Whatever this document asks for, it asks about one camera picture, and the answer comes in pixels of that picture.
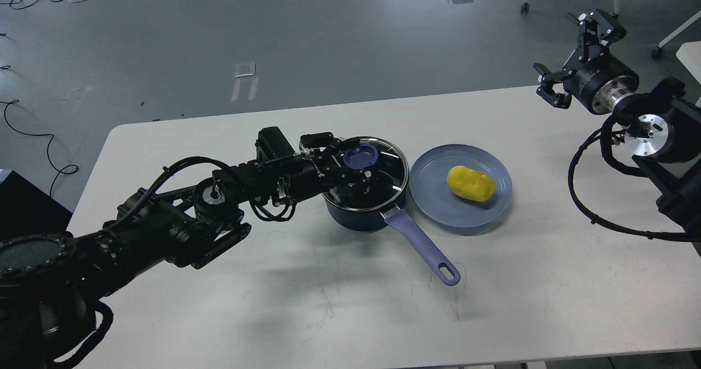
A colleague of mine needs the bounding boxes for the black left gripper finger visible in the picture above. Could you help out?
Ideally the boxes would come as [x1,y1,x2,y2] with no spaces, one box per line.
[323,136,380,164]
[331,171,378,205]

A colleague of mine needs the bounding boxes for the black box at left edge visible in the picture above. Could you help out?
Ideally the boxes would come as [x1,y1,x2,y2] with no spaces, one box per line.
[1,169,72,241]

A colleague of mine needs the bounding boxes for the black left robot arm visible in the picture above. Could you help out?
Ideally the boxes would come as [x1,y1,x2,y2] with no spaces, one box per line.
[2,126,376,368]

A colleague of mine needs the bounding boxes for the white table at right edge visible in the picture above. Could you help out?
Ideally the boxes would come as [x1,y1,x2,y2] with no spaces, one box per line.
[650,10,700,87]

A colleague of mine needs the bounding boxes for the blue round plate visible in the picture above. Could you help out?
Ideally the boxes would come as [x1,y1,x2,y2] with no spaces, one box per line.
[410,144,513,235]

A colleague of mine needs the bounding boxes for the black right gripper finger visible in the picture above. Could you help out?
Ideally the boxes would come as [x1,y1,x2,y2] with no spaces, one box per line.
[566,8,628,66]
[533,63,575,109]

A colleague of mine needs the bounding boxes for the dark blue saucepan purple handle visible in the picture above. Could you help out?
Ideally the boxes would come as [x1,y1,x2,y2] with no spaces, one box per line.
[323,136,461,287]

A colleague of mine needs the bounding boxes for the yellow potato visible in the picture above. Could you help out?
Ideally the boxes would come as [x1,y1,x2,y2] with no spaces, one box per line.
[446,165,497,203]

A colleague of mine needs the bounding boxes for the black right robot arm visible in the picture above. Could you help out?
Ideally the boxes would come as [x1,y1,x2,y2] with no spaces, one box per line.
[533,8,700,243]

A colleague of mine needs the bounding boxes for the glass pot lid purple knob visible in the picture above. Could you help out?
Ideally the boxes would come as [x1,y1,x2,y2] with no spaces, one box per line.
[322,136,410,212]

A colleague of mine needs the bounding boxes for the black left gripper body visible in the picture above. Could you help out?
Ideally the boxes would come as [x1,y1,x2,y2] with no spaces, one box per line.
[285,132,340,200]

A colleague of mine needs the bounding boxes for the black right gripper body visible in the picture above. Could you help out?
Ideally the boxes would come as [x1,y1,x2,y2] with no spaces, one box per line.
[563,52,640,115]

